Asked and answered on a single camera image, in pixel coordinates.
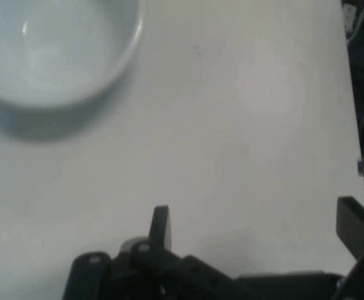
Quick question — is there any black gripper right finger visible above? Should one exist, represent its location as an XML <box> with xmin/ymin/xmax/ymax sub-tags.
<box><xmin>335</xmin><ymin>196</ymin><xmax>364</xmax><ymax>300</ymax></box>

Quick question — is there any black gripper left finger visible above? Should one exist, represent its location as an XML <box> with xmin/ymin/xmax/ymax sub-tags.
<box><xmin>62</xmin><ymin>205</ymin><xmax>233</xmax><ymax>300</ymax></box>

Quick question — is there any white power strip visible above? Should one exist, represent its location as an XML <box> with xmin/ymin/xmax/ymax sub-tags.
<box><xmin>340</xmin><ymin>2</ymin><xmax>358</xmax><ymax>40</ymax></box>

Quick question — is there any white bowl with blue outside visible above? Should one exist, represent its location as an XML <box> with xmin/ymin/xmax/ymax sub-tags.
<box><xmin>0</xmin><ymin>0</ymin><xmax>145</xmax><ymax>110</ymax></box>

